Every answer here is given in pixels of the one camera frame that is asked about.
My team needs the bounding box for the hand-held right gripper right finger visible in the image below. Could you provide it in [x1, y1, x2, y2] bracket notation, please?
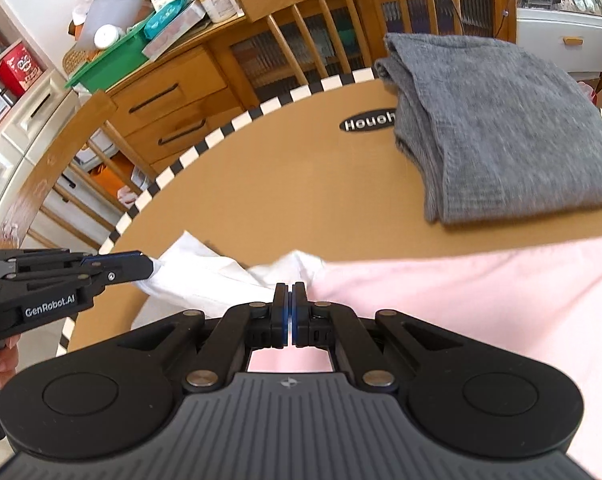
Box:
[292, 282, 464, 391]

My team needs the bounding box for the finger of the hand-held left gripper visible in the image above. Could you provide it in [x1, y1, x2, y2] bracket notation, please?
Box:
[16, 251, 155, 274]
[28, 268, 153, 293]

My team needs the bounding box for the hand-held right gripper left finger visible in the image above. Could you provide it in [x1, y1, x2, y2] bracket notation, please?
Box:
[116, 282, 292, 393]

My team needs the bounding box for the pink T-shirt with white sleeves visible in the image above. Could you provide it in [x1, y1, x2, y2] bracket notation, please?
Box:
[131, 230, 602, 480]

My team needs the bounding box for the person's left hand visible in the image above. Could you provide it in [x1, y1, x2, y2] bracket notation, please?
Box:
[0, 335, 20, 392]

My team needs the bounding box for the orange bag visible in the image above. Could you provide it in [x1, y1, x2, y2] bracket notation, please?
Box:
[88, 165, 134, 201]

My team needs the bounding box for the white cabinet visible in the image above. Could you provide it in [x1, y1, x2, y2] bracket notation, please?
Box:
[0, 67, 82, 241]

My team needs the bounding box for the wooden drawer cabinet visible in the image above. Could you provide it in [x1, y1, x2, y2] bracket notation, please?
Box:
[106, 0, 517, 171]

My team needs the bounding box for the green plastic tray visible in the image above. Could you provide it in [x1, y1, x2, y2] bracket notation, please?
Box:
[63, 10, 154, 93]

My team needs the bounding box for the red tin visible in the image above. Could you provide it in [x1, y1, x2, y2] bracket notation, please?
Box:
[0, 45, 44, 93]

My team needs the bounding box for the white round container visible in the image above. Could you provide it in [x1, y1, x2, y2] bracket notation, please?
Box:
[93, 25, 122, 48]

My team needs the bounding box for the teal box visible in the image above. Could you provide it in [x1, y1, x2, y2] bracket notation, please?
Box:
[143, 0, 189, 41]

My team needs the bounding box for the grey flat board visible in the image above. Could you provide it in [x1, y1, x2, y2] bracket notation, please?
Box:
[73, 0, 149, 53]

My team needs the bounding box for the grey knitted sweater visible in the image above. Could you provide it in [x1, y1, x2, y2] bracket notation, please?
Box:
[373, 32, 602, 226]

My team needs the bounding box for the white tub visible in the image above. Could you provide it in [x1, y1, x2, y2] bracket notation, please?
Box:
[198, 0, 242, 23]

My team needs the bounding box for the white drawer unit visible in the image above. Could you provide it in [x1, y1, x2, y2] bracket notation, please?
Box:
[516, 7, 602, 78]

